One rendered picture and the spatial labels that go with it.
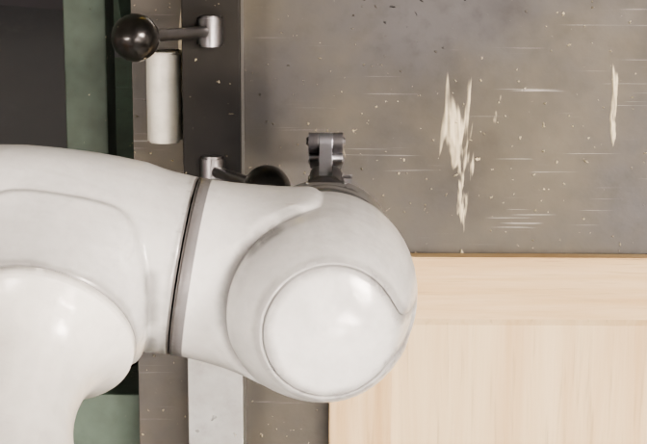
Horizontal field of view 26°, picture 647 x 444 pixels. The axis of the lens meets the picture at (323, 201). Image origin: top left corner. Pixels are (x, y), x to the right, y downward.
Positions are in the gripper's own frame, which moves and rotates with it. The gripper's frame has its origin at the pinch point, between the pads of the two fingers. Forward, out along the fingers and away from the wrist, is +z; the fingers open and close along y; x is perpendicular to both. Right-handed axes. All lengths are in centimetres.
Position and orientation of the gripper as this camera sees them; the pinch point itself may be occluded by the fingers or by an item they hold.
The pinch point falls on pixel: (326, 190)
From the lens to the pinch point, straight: 110.8
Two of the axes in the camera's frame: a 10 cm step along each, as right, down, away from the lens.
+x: -10.0, -0.1, 0.1
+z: 0.1, -1.8, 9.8
